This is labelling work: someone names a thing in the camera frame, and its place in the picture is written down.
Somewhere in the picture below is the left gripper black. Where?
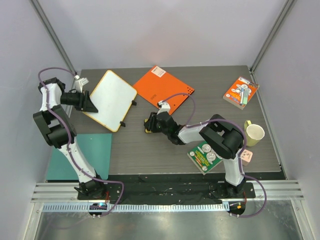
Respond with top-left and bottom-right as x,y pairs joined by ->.
60,90 -> 99,113

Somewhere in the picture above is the teal mat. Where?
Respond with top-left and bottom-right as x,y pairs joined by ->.
46,133 -> 112,181

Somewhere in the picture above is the aluminium rail front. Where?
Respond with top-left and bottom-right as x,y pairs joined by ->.
31,180 -> 304,215

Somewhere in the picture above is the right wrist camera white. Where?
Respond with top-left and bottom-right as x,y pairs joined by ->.
157,101 -> 171,114

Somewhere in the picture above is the yellow bone-shaped eraser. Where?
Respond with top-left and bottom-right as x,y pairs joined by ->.
143,119 -> 152,133

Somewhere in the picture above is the pink cube box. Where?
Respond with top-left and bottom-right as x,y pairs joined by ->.
241,149 -> 253,166

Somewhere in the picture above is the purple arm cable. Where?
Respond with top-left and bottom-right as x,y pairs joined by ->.
159,93 -> 268,218
37,66 -> 125,217

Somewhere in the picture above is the marker pen on book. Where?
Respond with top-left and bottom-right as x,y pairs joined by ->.
240,88 -> 250,106

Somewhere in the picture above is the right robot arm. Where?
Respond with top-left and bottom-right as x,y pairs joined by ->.
143,112 -> 246,198

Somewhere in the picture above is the yellow-green mug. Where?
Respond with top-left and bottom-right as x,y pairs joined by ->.
244,120 -> 265,147

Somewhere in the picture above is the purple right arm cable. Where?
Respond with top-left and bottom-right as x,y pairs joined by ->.
159,93 -> 268,218

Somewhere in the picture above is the green book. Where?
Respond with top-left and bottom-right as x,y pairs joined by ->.
187,141 -> 223,175

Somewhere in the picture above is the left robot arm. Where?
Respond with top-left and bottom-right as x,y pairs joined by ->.
33,77 -> 107,200

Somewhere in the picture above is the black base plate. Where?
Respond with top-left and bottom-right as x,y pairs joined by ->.
77,173 -> 256,205

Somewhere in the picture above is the orange notebook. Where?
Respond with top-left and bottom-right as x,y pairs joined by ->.
133,65 -> 195,114

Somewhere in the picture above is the yellow-framed whiteboard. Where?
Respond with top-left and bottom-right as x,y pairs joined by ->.
84,70 -> 138,132

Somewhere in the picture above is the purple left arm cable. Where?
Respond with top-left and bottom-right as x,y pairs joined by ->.
37,66 -> 125,217

